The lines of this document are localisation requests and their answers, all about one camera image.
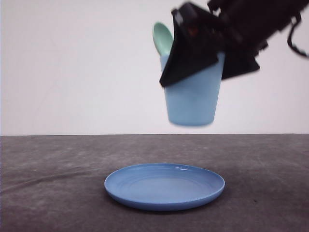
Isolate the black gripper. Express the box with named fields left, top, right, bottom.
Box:
left=159, top=2, right=268, bottom=87

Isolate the light blue plastic cup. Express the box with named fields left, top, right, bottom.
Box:
left=164, top=52, right=225, bottom=127

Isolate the mint green plastic spoon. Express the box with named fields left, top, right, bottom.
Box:
left=152, top=22, right=173, bottom=56

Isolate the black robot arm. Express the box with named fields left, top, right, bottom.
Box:
left=160, top=0, right=308, bottom=87

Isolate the blue plastic plate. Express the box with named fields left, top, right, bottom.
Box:
left=104, top=163, right=225, bottom=211

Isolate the black cable loop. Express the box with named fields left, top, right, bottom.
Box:
left=286, top=12, right=309, bottom=58

